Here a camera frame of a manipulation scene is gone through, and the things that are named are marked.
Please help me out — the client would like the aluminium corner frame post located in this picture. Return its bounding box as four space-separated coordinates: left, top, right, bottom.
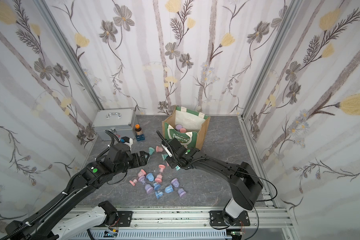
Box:
32 0 104 111

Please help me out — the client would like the blue hourglass front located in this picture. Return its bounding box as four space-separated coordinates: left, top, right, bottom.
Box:
155 185 174 199

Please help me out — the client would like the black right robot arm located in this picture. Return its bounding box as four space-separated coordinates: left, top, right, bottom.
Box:
156 131 270 229

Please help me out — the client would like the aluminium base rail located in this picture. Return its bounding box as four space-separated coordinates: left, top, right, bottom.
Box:
92 207 298 240

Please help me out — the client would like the pink hourglass near bag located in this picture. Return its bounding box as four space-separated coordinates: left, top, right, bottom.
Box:
156 146 164 153

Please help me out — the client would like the silver metal case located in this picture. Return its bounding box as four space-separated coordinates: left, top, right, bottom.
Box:
93 108 138 141

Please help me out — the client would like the green burlap canvas bag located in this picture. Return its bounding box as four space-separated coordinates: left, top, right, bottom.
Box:
162 106 211 150

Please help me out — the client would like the teal hourglass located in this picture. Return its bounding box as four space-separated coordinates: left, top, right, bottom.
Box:
149 147 155 156

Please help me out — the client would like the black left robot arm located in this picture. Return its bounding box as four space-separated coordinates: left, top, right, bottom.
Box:
3 130 150 240

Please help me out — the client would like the brown bottle orange cap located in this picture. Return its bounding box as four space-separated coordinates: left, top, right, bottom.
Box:
135 124 143 136

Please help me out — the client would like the purple hourglass front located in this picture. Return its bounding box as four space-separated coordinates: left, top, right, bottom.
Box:
171 178 187 198

